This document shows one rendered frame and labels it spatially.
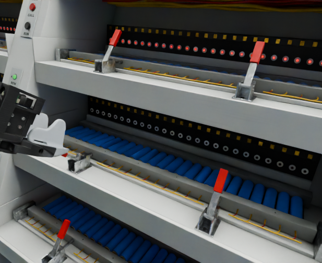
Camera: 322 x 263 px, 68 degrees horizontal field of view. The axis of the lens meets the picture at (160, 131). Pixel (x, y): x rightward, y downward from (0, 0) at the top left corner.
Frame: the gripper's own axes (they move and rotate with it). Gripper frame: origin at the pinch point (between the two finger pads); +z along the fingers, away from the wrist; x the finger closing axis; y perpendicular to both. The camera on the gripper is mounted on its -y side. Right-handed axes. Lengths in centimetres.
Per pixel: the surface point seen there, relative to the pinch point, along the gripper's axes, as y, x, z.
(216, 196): 2.2, -26.8, 5.7
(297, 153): 13.5, -35.9, 16.9
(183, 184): 1.8, -20.3, 9.8
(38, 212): -16.8, 12.5, 13.3
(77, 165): -1.7, -1.0, 4.8
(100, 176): -2.1, -5.1, 7.1
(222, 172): 5.7, -26.6, 5.8
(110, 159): 1.3, -4.2, 9.7
